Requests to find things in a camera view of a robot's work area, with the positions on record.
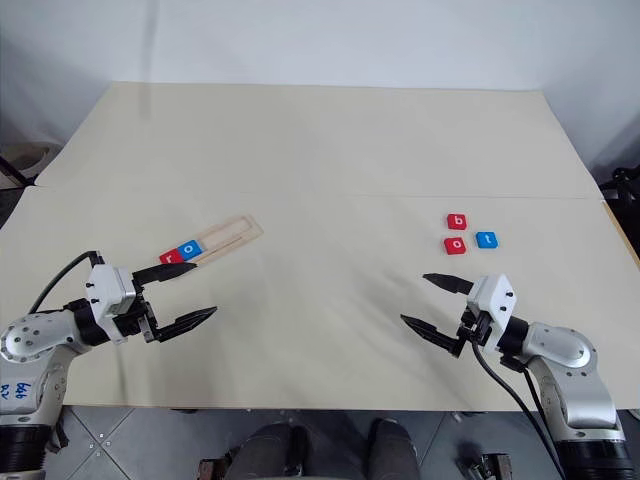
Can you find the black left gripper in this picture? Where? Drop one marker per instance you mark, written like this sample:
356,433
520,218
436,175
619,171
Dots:
131,326

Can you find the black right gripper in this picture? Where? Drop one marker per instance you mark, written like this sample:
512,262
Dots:
477,327

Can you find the blue letter tile t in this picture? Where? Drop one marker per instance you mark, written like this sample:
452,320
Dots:
487,240

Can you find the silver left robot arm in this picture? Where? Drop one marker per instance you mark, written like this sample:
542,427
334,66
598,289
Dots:
30,341

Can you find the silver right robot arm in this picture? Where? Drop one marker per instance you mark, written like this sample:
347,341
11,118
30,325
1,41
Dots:
567,350

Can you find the red letter tile r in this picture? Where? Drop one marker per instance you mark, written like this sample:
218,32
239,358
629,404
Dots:
170,257

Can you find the blue letter tile o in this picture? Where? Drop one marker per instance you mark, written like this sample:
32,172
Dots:
190,249

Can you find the red letter tile o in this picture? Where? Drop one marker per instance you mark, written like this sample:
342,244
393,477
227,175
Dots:
455,245

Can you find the wooden letter tray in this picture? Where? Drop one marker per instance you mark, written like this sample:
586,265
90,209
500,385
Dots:
230,232

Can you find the red letter tile b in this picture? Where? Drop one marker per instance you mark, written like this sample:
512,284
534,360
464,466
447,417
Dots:
456,221

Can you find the dark rounded shape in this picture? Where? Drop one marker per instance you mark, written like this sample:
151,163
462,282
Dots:
392,447
272,450

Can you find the metal floor fixture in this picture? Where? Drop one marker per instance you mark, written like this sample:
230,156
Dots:
485,467

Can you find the black stand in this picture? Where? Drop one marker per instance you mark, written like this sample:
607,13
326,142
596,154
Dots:
622,185

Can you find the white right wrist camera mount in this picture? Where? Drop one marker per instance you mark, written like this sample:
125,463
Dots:
495,300

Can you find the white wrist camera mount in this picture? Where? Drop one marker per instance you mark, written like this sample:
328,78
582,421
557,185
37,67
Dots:
495,300
107,290

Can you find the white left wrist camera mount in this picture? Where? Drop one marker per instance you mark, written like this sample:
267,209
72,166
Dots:
107,290

